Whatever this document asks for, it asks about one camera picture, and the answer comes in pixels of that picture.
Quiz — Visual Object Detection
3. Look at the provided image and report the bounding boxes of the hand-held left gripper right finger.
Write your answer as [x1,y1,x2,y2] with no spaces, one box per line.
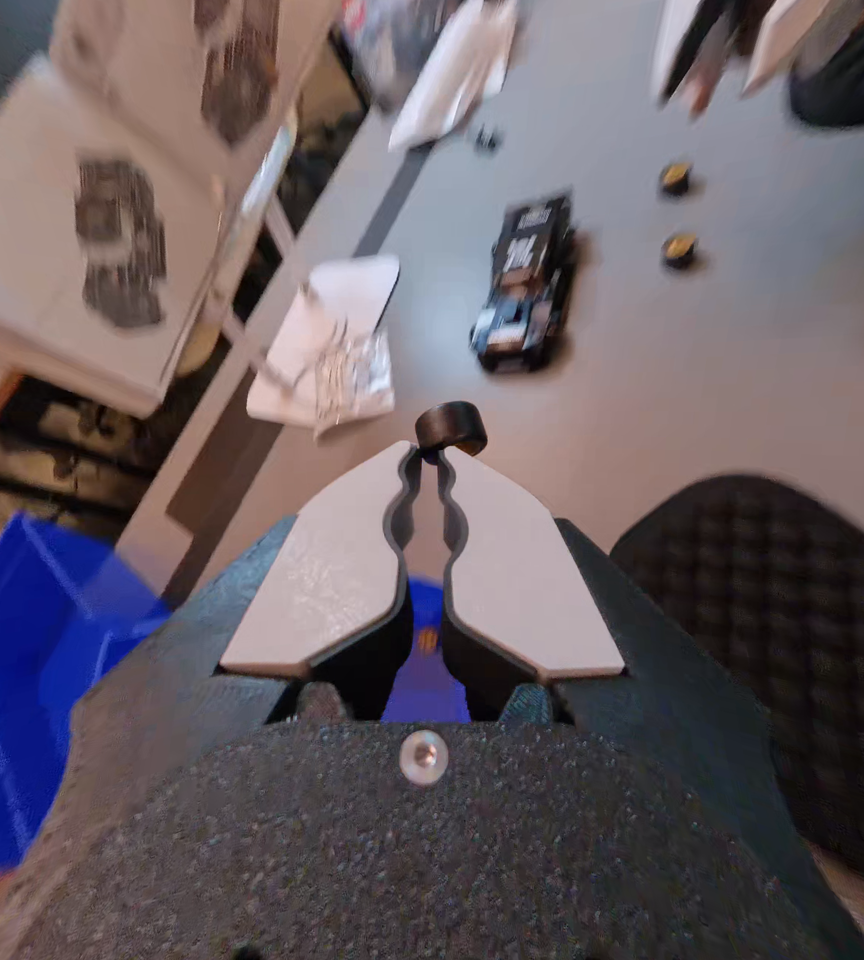
[435,450,626,699]

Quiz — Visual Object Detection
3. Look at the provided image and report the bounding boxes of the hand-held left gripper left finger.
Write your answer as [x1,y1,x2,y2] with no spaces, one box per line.
[219,441,421,706]

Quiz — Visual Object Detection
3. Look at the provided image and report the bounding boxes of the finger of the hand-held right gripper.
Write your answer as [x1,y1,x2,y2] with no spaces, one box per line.
[744,0,853,94]
[651,0,721,118]

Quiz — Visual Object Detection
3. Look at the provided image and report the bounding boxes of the black lego tire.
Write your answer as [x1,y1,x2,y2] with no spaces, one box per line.
[414,402,488,459]

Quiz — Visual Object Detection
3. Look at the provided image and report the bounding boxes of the black lego car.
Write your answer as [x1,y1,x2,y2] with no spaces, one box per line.
[471,192,577,373]

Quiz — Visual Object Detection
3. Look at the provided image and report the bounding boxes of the blue storage bin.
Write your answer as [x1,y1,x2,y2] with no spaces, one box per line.
[0,510,470,879]

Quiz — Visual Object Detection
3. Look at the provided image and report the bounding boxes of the lego instruction booklet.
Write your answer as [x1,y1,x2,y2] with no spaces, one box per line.
[0,0,343,414]

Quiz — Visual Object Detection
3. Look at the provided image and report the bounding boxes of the white sticker sheet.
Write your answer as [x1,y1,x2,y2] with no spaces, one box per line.
[309,323,395,436]

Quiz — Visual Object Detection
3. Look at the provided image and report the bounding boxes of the clear plastic parts bag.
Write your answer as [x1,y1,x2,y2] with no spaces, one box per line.
[387,0,520,151]

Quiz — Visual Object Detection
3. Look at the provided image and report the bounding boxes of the black dimpled wrist rest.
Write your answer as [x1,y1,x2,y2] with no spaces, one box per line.
[612,476,864,886]

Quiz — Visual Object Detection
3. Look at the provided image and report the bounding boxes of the white booklet stand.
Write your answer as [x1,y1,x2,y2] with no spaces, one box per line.
[177,113,403,436]

